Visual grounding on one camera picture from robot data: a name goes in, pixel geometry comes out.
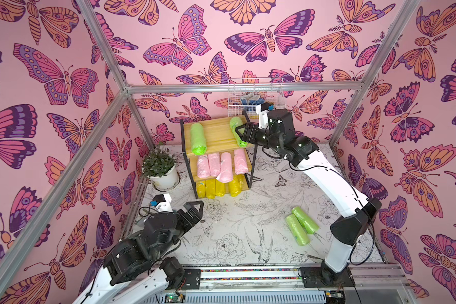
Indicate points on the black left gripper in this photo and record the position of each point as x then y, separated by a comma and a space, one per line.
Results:
184, 216

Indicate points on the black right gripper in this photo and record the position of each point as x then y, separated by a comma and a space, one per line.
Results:
256, 133

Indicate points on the green bag roll one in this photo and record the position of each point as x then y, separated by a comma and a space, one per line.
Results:
234, 123

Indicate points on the yellow bag roll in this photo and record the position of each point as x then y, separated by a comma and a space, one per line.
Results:
210, 189
237, 185
201, 189
219, 188

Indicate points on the pink bag roll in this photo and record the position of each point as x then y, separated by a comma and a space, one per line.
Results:
214, 164
240, 162
203, 167
226, 168

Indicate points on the green bag roll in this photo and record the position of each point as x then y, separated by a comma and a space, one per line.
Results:
305, 220
198, 140

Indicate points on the green bag roll two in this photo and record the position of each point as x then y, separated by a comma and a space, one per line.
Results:
298, 232

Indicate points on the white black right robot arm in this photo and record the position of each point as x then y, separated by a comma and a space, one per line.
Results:
357, 214

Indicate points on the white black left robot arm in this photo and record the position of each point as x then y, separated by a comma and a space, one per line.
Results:
142, 265

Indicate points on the blue items in basket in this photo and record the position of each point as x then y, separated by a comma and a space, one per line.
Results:
252, 99

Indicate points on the potted green plant white pot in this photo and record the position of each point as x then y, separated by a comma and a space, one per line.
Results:
160, 167

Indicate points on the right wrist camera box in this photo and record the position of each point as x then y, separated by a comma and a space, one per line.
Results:
263, 110

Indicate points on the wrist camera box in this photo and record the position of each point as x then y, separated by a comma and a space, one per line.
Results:
162, 203
263, 110

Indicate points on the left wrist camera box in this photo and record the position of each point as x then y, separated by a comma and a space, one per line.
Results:
162, 203

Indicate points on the white wire wall basket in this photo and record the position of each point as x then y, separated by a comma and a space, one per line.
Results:
271, 92

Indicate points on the wooden three-tier shelf black frame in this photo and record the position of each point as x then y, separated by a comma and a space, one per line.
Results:
219, 139

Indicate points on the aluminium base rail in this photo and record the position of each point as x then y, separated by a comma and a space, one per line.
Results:
374, 283

